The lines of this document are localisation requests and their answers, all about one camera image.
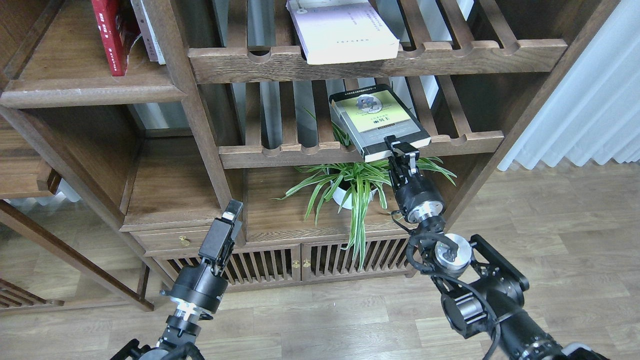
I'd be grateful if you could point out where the brass drawer knob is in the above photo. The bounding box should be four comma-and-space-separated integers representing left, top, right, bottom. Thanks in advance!
179, 235, 191, 248

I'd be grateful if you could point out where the white curtain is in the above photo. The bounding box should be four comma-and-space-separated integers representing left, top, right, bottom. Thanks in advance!
497, 0, 640, 171

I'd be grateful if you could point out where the white plant pot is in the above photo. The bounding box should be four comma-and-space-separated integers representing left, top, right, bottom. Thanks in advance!
333, 181, 377, 211

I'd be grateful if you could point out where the upright white book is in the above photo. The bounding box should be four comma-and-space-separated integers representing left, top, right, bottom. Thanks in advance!
130, 0, 166, 65

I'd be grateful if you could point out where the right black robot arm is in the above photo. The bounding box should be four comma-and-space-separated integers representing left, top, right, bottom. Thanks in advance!
384, 136, 604, 360

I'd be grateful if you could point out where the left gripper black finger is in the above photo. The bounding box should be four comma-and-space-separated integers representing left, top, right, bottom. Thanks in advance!
198, 199, 243, 276

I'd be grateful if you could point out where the dark wooden bookshelf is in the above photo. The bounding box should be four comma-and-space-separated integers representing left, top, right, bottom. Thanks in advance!
1, 0, 618, 279

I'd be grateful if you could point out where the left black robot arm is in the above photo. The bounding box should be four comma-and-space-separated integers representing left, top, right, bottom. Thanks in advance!
112, 199, 243, 360

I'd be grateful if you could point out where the black and green book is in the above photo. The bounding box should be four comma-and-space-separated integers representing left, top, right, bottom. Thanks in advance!
329, 84, 431, 163

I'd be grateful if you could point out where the white and lilac book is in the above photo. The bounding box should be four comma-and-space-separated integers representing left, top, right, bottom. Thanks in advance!
286, 0, 400, 65

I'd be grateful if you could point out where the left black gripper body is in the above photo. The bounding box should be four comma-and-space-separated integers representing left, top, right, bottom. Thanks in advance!
160, 257, 228, 313

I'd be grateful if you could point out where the green spider plant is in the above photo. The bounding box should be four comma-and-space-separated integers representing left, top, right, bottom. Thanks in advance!
272, 107, 457, 271

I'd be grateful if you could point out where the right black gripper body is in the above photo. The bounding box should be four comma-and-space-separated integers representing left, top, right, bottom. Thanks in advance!
390, 165, 446, 224

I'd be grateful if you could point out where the red paperback book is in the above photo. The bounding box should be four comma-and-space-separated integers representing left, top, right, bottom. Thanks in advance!
91, 0, 141, 76

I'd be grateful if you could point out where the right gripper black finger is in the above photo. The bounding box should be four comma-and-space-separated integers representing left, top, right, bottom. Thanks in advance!
384, 135, 420, 173

